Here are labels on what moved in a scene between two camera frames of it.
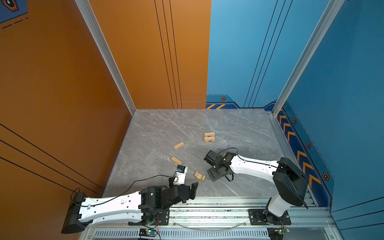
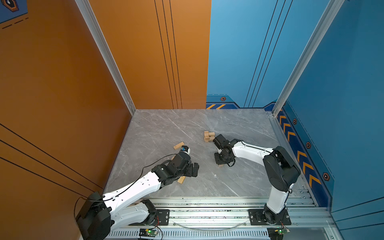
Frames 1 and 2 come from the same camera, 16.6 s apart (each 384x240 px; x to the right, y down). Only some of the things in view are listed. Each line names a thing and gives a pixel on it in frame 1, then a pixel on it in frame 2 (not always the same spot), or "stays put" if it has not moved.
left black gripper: x=192 y=196 to x=190 y=172
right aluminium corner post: x=327 y=17 stays put
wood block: x=179 y=145 stays put
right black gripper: x=212 y=176 to x=218 y=162
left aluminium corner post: x=107 y=53 stays put
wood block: x=209 y=138 stays put
